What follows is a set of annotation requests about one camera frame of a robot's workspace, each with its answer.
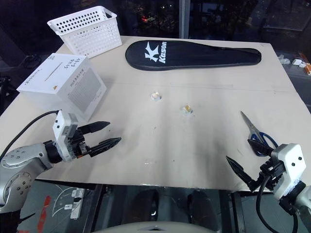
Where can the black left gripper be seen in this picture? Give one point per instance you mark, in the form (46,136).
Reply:
(79,146)

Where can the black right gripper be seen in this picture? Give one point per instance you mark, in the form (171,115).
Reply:
(272,171)

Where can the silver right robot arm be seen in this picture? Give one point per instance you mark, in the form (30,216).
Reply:
(306,194)

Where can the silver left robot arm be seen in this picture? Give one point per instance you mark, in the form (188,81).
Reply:
(17,157)

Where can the white cardboard box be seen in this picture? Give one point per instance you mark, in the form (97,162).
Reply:
(60,80)

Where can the small clear wrapped candy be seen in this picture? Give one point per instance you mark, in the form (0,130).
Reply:
(156,96)

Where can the white power strip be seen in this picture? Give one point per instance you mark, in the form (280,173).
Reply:
(74,204)

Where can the small yellow wrapped candy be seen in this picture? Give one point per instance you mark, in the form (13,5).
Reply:
(187,110)

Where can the white perforated plastic basket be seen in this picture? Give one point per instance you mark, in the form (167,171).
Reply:
(94,38)

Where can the light grey robot torso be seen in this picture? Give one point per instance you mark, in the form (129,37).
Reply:
(148,227)

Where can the orange box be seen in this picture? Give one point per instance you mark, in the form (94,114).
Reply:
(308,68)

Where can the small white parts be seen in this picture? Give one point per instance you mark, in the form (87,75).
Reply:
(297,61)

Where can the black Kason racket cover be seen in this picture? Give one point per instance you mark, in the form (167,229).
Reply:
(194,55)

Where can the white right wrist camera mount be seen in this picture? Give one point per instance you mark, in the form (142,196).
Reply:
(290,157)

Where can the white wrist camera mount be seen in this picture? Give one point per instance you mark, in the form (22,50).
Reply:
(62,136)
(290,157)

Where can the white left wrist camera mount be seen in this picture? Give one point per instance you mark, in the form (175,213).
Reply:
(62,136)

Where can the black metal table frame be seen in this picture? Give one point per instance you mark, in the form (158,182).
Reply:
(93,206)

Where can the grey vertical post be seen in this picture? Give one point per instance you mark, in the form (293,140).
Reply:
(184,18)

